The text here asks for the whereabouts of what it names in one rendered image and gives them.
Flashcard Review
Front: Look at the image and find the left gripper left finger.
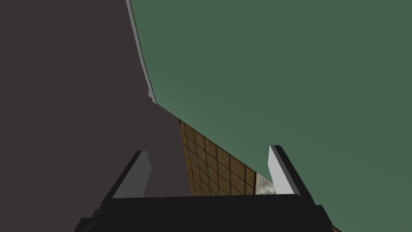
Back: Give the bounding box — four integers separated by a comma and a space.
107, 150, 152, 199

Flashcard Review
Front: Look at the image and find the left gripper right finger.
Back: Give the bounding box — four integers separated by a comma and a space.
268, 145, 316, 205

